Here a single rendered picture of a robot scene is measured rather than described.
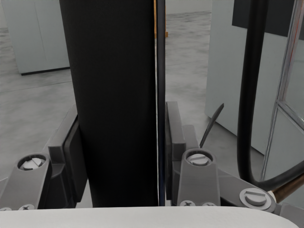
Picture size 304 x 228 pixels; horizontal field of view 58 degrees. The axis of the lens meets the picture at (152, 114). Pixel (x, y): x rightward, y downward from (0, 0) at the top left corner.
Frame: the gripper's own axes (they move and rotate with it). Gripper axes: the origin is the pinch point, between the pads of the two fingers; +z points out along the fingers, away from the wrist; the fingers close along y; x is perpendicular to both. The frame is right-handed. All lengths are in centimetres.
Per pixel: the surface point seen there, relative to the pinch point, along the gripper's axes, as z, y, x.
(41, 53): 501, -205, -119
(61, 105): 348, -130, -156
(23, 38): 491, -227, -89
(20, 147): 240, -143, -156
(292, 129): 107, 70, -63
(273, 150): 121, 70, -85
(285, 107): 117, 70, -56
